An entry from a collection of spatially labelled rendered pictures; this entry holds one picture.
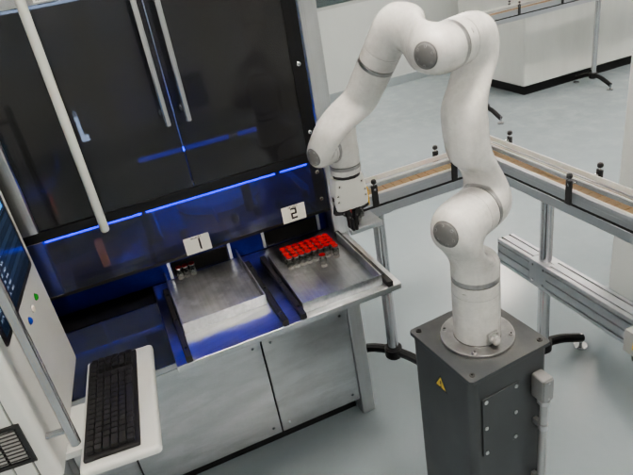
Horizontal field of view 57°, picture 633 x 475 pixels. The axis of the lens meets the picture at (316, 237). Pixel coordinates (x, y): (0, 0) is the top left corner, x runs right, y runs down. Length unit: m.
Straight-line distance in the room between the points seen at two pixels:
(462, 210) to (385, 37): 0.41
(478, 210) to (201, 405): 1.36
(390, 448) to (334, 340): 0.49
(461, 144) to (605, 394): 1.68
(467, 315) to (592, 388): 1.33
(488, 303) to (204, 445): 1.34
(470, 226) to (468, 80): 0.31
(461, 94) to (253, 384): 1.42
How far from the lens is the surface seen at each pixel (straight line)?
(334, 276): 1.85
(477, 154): 1.31
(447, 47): 1.19
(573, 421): 2.61
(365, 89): 1.41
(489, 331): 1.53
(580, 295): 2.37
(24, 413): 1.49
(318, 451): 2.51
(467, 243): 1.31
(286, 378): 2.33
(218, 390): 2.26
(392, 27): 1.32
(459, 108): 1.28
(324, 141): 1.46
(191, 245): 1.93
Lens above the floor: 1.87
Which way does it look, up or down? 28 degrees down
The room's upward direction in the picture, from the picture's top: 10 degrees counter-clockwise
